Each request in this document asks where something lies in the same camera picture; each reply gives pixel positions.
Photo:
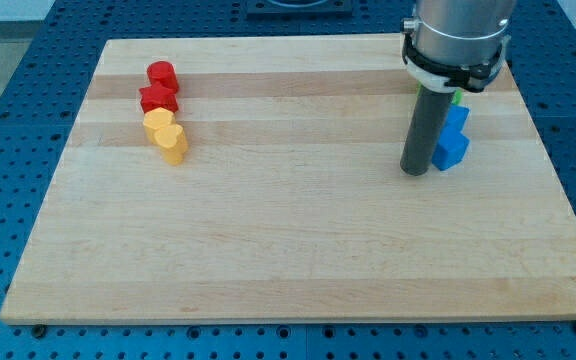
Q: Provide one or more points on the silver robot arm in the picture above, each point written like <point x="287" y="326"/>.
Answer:
<point x="458" y="32"/>

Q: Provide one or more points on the red star block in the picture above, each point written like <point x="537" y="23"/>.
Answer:
<point x="158" y="96"/>

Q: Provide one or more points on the wooden board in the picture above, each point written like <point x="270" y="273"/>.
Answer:
<point x="290" y="205"/>

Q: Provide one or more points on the yellow heart block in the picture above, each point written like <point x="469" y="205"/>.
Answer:
<point x="172" y="143"/>

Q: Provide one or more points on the yellow hexagon block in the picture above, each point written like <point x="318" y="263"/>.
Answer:
<point x="155" y="120"/>

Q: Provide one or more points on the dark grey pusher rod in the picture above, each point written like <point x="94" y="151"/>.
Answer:
<point x="428" y="119"/>

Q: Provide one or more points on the red cylinder block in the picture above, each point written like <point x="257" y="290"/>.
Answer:
<point x="163" y="72"/>

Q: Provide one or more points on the blue cube block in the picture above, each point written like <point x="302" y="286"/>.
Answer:
<point x="451" y="148"/>

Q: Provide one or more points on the blue block behind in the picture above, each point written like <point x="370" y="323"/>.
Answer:
<point x="457" y="117"/>

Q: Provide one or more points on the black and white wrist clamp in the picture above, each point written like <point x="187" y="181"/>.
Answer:
<point x="442" y="78"/>

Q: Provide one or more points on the green block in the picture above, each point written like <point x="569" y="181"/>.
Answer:
<point x="457" y="97"/>

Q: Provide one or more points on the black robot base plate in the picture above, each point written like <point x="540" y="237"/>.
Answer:
<point x="268" y="8"/>

